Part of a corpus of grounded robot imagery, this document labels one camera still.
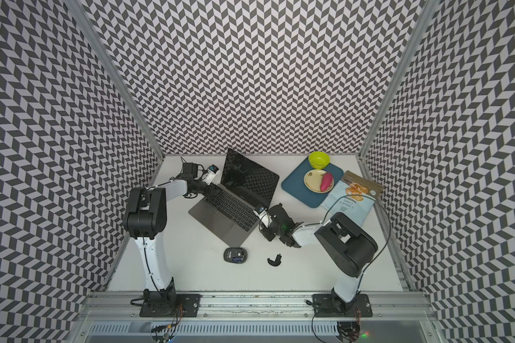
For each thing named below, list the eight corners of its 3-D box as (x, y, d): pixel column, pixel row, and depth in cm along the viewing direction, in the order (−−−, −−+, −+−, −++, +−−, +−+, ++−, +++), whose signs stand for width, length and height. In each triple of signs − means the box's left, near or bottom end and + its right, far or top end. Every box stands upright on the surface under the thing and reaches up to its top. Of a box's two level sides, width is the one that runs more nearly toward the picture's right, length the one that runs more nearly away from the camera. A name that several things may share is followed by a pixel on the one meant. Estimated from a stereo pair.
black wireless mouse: (223, 263, 84) (222, 261, 82) (225, 249, 87) (224, 247, 85) (247, 263, 84) (246, 261, 82) (248, 249, 87) (247, 247, 85)
